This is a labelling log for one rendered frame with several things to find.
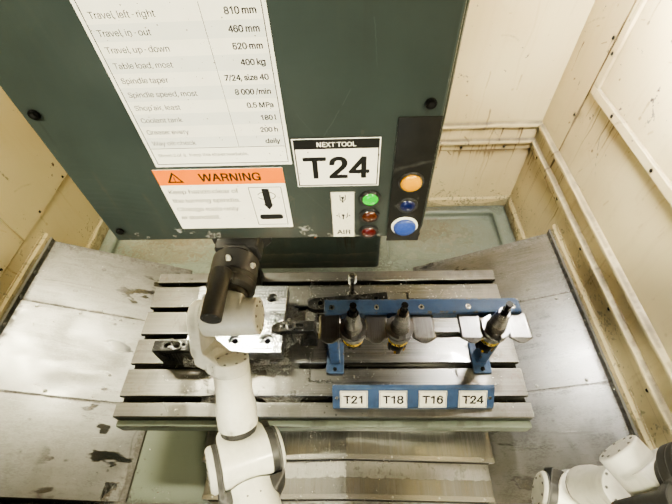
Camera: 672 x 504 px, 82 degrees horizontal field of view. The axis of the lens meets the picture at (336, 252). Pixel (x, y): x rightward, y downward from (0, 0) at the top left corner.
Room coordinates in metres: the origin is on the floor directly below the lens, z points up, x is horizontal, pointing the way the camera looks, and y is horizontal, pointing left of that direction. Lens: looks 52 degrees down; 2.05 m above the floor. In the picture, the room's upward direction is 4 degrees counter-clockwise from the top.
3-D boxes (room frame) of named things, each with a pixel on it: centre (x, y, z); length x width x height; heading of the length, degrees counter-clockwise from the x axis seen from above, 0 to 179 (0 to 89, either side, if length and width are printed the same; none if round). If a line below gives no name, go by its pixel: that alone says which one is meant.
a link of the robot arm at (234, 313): (0.36, 0.19, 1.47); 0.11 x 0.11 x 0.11; 87
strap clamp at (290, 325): (0.54, 0.14, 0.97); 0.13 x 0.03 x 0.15; 87
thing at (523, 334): (0.39, -0.41, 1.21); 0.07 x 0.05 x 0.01; 177
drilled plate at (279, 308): (0.59, 0.31, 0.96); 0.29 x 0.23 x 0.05; 87
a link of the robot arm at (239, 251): (0.47, 0.19, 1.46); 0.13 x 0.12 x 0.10; 87
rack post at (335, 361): (0.47, 0.02, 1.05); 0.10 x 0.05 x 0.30; 177
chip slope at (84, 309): (0.61, 0.85, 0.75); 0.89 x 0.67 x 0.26; 177
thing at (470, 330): (0.40, -0.30, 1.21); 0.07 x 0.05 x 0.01; 177
